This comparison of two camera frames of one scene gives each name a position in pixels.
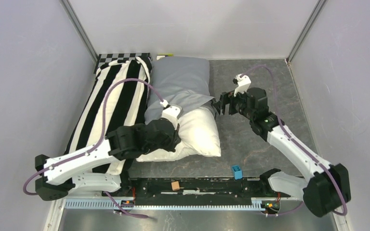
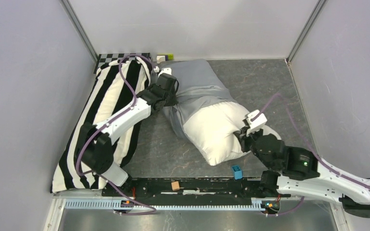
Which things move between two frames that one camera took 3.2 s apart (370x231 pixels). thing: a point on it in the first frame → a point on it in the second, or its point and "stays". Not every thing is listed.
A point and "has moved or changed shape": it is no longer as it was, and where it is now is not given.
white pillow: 199,134 → 210,133
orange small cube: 175,186 stays
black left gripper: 176,139 → 173,100
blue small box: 237,172 stays
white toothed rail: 256,204 stays
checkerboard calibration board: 104,58 stays
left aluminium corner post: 74,19 stays
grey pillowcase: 183,81 has moved or changed shape
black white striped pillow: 119,98 stays
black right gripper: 232,99 → 242,135
